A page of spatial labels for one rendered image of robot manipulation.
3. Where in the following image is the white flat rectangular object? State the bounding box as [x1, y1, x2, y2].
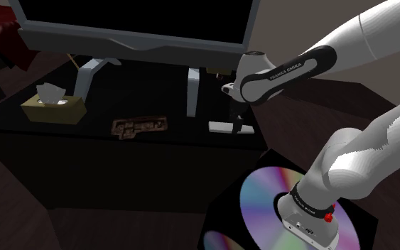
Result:
[208, 120, 256, 135]

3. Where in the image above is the small tan box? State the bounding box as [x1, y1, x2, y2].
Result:
[206, 67, 234, 77]

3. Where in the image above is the black rainbow disc robot stand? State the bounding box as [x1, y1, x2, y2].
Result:
[196, 148, 381, 250]

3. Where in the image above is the brown flat patterned object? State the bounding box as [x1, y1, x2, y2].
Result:
[110, 115, 169, 141]

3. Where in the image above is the grey framed television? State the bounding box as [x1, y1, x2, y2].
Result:
[7, 0, 261, 119]

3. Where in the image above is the black television cabinet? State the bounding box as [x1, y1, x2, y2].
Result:
[0, 51, 269, 213]

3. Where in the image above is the tan tissue box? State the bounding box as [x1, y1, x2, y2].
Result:
[20, 82, 88, 126]

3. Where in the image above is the dark red covered furniture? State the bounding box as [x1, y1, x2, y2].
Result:
[0, 1, 40, 102]

